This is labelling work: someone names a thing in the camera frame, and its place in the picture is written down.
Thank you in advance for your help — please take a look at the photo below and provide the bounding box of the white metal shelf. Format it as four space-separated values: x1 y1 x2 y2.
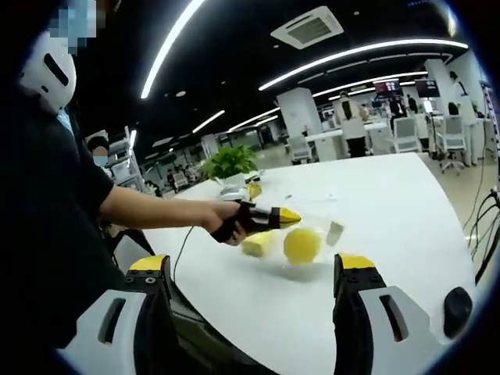
108 125 144 191

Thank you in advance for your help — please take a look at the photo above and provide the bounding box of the curved ceiling light strip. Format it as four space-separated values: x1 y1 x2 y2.
140 0 207 100
312 70 427 99
258 38 470 92

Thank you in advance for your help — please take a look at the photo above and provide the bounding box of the white chest-worn device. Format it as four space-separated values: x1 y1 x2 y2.
18 30 77 115

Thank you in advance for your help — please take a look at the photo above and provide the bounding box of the hanging dark display screen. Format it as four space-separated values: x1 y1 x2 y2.
414 78 441 99

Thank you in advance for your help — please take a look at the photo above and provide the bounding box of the thin grey cable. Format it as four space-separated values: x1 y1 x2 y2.
172 223 197 283

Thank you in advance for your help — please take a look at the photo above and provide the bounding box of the hanging red display screen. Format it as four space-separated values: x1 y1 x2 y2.
372 79 404 98

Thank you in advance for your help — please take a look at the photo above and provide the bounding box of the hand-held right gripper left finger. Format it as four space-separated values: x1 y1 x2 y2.
64 253 177 375

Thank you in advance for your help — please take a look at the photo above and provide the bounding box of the yellow round silicone block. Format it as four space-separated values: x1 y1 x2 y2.
282 227 323 267

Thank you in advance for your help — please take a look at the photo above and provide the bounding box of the black cable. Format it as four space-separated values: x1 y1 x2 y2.
466 186 500 287

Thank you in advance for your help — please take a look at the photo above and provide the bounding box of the yellow square silicone block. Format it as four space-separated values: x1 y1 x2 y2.
241 230 279 259

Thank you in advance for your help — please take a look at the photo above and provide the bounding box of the black computer mouse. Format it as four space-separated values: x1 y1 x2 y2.
442 286 474 341

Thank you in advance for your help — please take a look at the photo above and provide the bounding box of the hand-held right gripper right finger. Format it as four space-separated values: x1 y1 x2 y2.
331 252 450 375

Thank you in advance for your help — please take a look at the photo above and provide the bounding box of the white office chair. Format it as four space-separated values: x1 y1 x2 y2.
438 114 469 176
287 135 314 166
390 116 423 155

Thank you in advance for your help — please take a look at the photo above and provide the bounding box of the yellow round sponge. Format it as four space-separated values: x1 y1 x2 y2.
272 212 349 275

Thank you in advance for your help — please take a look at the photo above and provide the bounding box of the ceiling air conditioner vent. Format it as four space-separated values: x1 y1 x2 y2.
270 5 345 51

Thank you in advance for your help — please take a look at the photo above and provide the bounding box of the white plant pot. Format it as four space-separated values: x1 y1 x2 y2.
216 173 248 191

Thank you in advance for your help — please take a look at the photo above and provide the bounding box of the person's left hand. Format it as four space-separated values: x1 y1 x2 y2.
198 201 245 238

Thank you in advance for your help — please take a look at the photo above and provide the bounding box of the person's dark shirt torso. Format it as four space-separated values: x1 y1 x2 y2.
0 77 157 348

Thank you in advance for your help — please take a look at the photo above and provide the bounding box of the green potted plant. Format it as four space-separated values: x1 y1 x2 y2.
198 144 262 184

